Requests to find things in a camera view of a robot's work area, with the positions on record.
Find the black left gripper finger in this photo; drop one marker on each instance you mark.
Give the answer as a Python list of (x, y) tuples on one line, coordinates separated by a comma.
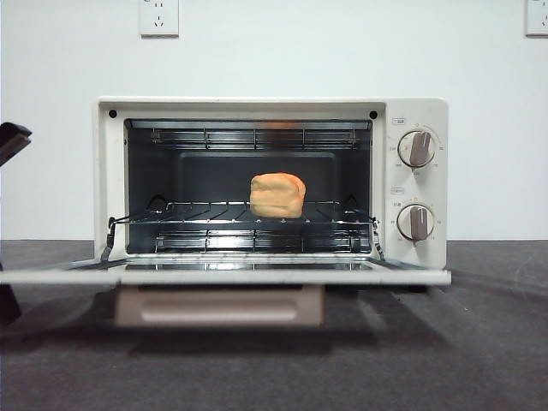
[(13, 139), (7, 306)]

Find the golden bread loaf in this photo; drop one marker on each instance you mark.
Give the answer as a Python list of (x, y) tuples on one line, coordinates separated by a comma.
[(278, 197)]

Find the cream oven dial knob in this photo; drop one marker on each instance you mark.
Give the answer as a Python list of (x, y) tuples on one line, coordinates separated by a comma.
[(416, 149), (415, 222)]

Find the cream Toshiba toaster oven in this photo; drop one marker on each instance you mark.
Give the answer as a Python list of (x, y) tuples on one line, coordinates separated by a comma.
[(417, 111)]

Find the white wall socket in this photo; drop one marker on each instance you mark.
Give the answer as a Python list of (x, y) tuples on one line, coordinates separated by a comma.
[(538, 19), (160, 19)]

